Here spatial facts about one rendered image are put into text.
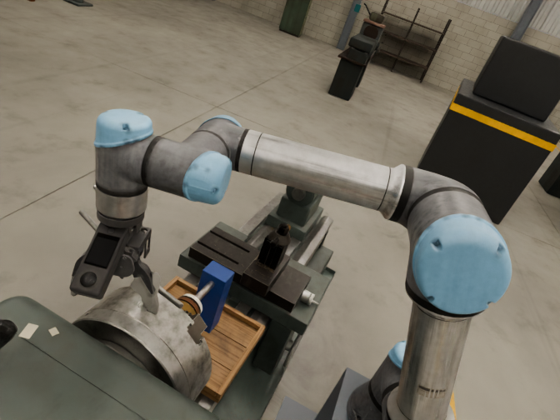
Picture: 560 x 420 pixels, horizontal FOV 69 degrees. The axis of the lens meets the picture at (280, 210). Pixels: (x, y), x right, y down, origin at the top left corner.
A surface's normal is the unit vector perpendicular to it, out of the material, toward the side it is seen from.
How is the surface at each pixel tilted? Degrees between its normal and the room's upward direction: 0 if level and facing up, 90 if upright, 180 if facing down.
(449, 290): 83
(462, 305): 82
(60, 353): 0
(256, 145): 46
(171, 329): 22
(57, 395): 0
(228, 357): 0
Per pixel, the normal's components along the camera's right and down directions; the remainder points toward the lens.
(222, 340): 0.29, -0.81
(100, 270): 0.13, -0.44
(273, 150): 0.02, -0.25
